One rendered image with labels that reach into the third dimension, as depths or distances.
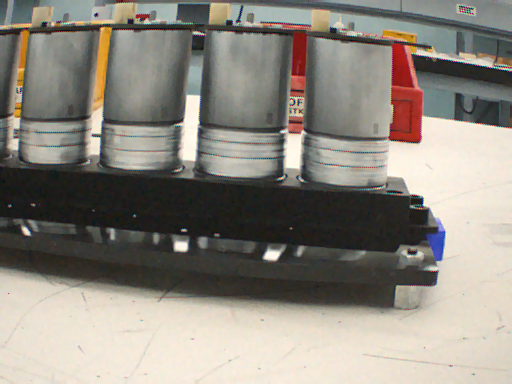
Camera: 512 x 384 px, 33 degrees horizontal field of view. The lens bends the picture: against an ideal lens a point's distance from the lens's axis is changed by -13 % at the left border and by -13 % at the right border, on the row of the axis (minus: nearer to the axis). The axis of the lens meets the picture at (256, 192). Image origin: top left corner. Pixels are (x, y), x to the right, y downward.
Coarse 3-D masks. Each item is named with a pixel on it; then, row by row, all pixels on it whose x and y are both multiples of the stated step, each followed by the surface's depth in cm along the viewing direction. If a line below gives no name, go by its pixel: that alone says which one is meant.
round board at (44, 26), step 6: (42, 24) 26; (48, 24) 26; (72, 24) 26; (84, 24) 26; (90, 24) 26; (96, 24) 26; (102, 24) 27; (30, 30) 26; (36, 30) 25; (42, 30) 25; (48, 30) 25
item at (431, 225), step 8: (416, 200) 27; (416, 208) 26; (424, 208) 26; (416, 216) 26; (424, 216) 26; (432, 216) 27; (416, 224) 25; (424, 224) 26; (432, 224) 26; (424, 232) 25; (432, 232) 25
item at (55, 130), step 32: (32, 32) 26; (64, 32) 25; (96, 32) 26; (32, 64) 26; (64, 64) 26; (96, 64) 27; (32, 96) 26; (64, 96) 26; (32, 128) 26; (64, 128) 26; (32, 160) 26; (64, 160) 26
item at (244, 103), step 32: (224, 32) 25; (256, 32) 25; (224, 64) 25; (256, 64) 25; (288, 64) 26; (224, 96) 25; (256, 96) 25; (288, 96) 26; (224, 128) 26; (256, 128) 25; (224, 160) 26; (256, 160) 26
